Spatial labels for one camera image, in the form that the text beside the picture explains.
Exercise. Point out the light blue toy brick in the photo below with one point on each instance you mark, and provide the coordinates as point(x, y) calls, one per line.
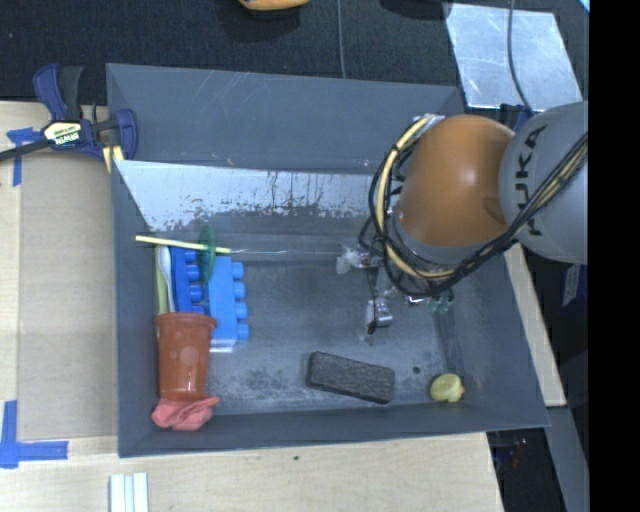
point(225, 305)

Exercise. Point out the green disc on yellow stick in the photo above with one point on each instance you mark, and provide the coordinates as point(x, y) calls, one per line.
point(207, 250)

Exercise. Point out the dark grey sponge block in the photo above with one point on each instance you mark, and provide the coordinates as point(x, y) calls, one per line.
point(350, 377)

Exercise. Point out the pale wood flat board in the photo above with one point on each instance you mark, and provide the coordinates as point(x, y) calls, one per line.
point(65, 300)

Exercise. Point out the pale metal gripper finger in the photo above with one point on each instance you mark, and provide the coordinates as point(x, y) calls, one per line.
point(371, 316)
point(384, 314)

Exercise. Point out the pink crumpled cloth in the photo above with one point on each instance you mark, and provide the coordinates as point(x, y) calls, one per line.
point(182, 415)

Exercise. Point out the dark blue toy brick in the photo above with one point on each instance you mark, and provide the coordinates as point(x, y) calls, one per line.
point(186, 280)

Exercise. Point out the white plastic spoon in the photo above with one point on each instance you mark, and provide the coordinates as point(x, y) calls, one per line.
point(165, 275)

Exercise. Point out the grey metal bin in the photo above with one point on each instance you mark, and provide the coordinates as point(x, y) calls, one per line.
point(310, 320)

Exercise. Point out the red-orange translucent plastic cup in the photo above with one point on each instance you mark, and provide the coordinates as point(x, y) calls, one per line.
point(182, 355)

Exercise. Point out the yellow rubber duck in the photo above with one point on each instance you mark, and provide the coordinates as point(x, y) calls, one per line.
point(446, 388)

